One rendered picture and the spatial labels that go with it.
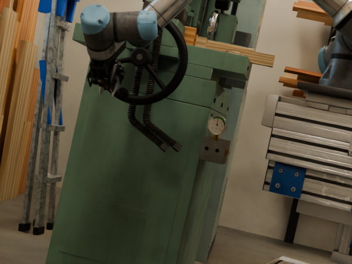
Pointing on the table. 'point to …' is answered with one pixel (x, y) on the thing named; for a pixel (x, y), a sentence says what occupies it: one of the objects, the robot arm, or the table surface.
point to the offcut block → (201, 42)
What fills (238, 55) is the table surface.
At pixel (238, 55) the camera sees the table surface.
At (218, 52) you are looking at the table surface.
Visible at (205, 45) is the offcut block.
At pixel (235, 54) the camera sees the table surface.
